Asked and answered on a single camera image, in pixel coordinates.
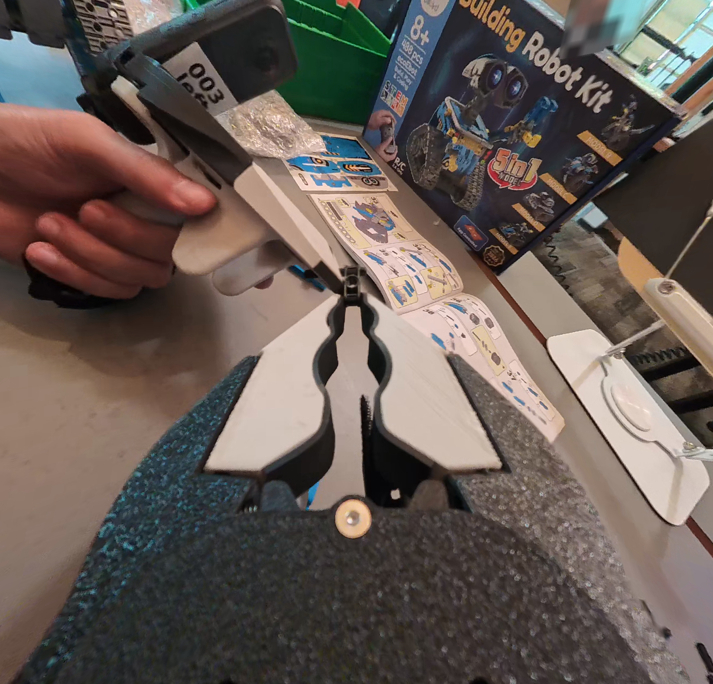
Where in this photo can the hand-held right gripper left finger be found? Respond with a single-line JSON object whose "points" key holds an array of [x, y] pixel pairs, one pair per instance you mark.
{"points": [[273, 411]]}

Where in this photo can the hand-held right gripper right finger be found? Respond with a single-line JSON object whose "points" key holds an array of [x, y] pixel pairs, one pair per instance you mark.
{"points": [[434, 411]]}

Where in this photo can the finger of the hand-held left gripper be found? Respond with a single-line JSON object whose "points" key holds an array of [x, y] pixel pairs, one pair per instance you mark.
{"points": [[278, 210]]}

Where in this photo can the black connector piece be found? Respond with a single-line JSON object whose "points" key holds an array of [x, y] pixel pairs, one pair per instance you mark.
{"points": [[352, 288]]}

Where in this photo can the white desk lamp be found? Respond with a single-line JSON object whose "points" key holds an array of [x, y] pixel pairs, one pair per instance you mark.
{"points": [[590, 394]]}

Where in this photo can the grey desk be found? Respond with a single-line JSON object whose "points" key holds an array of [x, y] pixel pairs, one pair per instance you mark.
{"points": [[83, 389]]}

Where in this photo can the person's left hand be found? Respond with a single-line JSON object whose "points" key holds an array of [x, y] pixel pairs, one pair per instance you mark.
{"points": [[67, 182]]}

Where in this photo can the sticker sheet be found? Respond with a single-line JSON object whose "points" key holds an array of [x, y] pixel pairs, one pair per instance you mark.
{"points": [[334, 166]]}

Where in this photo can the crumpled clear plastic bag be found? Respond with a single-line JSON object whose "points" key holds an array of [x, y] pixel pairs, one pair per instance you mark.
{"points": [[267, 127]]}

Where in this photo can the green storage bin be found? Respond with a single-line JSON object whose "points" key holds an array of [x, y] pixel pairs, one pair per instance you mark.
{"points": [[334, 65]]}

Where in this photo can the instruction booklet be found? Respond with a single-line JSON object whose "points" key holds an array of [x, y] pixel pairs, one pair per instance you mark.
{"points": [[390, 233]]}

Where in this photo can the partly built toy robot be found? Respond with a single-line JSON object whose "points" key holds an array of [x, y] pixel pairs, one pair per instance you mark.
{"points": [[100, 15]]}

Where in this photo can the robot kit box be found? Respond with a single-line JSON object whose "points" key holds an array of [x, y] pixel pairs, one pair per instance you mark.
{"points": [[501, 166]]}

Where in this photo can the wooden table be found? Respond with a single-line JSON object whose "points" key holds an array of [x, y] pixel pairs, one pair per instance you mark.
{"points": [[632, 263]]}

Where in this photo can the black partition panel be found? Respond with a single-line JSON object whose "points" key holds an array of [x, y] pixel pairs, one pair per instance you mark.
{"points": [[668, 205]]}

